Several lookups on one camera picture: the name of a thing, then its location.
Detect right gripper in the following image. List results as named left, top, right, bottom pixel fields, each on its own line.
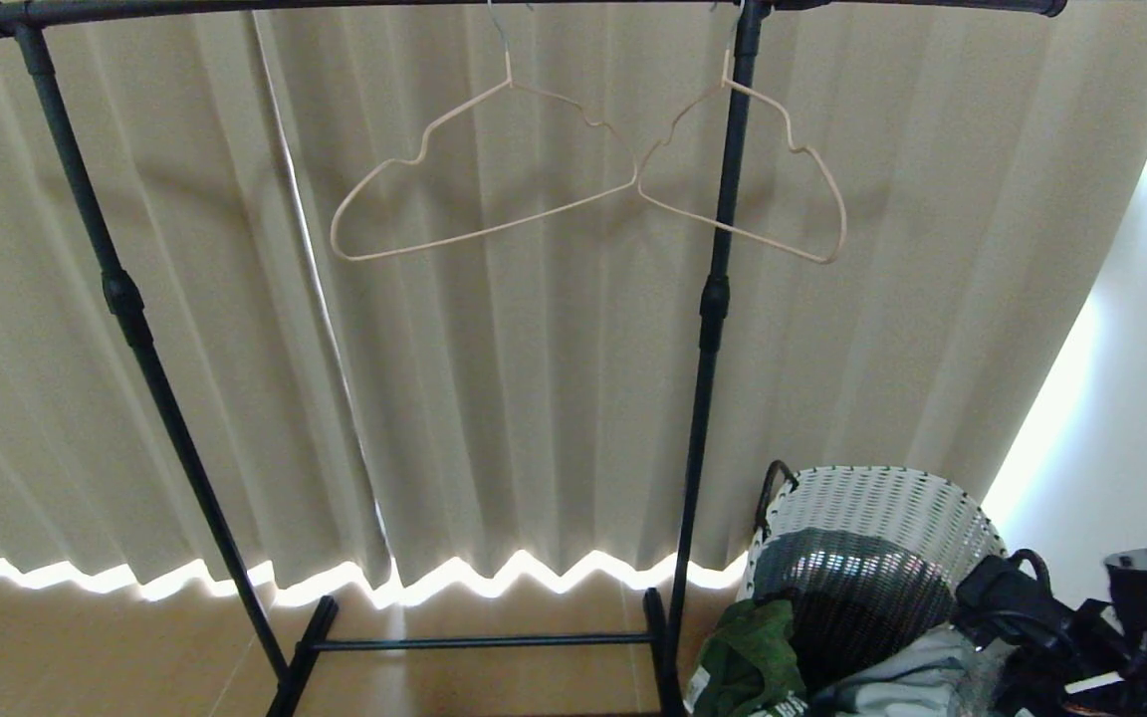
left=1007, top=599, right=1147, bottom=717

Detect pale grey shorts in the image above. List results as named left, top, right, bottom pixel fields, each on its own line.
left=807, top=625, right=1018, bottom=717

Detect pink clothes hanger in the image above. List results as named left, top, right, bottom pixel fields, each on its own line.
left=330, top=0, right=639, bottom=263
left=636, top=0, right=848, bottom=265

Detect white laundry basket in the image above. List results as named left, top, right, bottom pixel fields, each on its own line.
left=683, top=460, right=1052, bottom=717

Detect black clothes rack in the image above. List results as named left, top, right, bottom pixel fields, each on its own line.
left=0, top=0, right=1068, bottom=717

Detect green garment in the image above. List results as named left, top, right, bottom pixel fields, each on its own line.
left=693, top=597, right=808, bottom=717

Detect beige curtain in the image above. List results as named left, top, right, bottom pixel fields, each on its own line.
left=0, top=0, right=1147, bottom=610

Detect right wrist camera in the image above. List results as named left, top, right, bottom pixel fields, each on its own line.
left=954, top=550, right=1082, bottom=653

